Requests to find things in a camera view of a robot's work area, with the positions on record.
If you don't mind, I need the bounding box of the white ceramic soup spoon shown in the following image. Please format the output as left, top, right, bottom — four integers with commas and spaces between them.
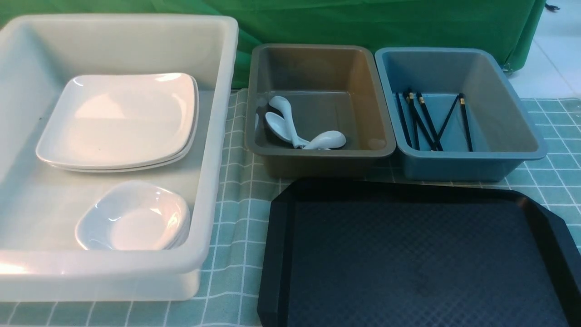
268, 96, 305, 149

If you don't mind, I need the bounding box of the black chopstick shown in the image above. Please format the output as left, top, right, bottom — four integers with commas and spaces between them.
416, 92, 443, 151
431, 93, 463, 151
459, 93, 473, 152
395, 92, 413, 148
404, 87, 433, 148

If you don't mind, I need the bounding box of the large white square plate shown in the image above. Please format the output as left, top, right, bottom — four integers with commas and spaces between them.
35, 73, 197, 169

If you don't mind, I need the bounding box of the bottom white plate in bin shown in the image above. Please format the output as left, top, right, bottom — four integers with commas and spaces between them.
53, 136, 194, 173

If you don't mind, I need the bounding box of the white spoon in bin left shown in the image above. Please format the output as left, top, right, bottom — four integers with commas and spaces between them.
265, 112, 292, 144

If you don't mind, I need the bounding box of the white spoon in bin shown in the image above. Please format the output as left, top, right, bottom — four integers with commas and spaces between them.
265, 112, 292, 144
303, 130, 346, 150

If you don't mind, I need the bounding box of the white spoon in bin right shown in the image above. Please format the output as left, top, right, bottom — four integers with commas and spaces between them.
303, 130, 346, 150

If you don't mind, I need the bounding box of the brown plastic bin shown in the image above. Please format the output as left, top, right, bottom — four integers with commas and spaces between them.
245, 44, 397, 179

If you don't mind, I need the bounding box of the black serving tray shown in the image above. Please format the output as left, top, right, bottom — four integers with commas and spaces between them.
257, 178, 581, 327

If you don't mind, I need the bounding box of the green checkered tablecloth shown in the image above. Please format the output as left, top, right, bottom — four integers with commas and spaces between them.
1, 89, 581, 327

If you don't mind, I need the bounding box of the black chopstick in bin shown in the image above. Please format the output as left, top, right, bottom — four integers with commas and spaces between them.
404, 87, 433, 148
416, 92, 443, 151
459, 93, 473, 152

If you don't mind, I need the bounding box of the blue plastic bin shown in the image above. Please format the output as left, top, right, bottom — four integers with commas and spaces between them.
375, 47, 547, 182

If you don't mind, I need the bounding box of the large white plastic bin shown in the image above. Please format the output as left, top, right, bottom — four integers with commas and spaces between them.
0, 13, 238, 302

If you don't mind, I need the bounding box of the green backdrop cloth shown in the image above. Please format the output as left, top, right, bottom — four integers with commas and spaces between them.
1, 0, 545, 89

